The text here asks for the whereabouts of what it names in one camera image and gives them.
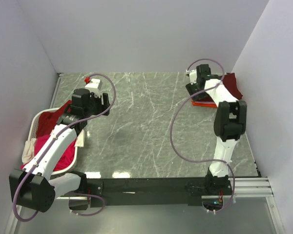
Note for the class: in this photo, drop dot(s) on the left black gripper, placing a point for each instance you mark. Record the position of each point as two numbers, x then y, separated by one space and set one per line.
106 104

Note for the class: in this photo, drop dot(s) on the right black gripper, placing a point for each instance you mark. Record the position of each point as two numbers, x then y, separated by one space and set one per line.
190 88

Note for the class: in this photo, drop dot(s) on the dark red t shirt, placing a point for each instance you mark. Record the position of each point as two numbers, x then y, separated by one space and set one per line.
230 83

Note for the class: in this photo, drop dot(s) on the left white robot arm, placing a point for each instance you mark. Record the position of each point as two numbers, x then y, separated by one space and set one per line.
32 186

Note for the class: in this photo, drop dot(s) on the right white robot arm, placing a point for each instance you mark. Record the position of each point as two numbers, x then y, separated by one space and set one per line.
230 120

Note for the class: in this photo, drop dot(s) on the folded orange t shirt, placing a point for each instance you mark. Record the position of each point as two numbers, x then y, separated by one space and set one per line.
202 104

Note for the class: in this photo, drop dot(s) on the red t shirt in basket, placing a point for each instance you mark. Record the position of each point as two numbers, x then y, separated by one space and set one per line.
48 120

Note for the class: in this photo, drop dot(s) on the magenta t shirt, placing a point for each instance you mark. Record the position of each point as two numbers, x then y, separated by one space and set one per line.
33 146

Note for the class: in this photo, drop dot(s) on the white laundry basket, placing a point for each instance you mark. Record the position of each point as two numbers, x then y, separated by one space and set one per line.
32 134

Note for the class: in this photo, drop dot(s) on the black base beam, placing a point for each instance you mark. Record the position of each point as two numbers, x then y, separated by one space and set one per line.
156 191

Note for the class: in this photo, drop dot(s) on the cream t shirt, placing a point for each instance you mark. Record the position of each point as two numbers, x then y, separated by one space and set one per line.
79 140

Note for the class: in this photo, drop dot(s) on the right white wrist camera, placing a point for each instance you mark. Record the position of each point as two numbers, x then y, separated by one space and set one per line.
192 74

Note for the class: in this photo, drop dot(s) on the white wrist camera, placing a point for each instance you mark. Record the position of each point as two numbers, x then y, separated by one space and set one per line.
192 74
93 85

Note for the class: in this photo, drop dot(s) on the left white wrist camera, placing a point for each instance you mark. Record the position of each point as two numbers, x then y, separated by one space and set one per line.
93 85

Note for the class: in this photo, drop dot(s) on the aluminium rail frame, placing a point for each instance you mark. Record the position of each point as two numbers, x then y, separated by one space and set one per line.
243 187

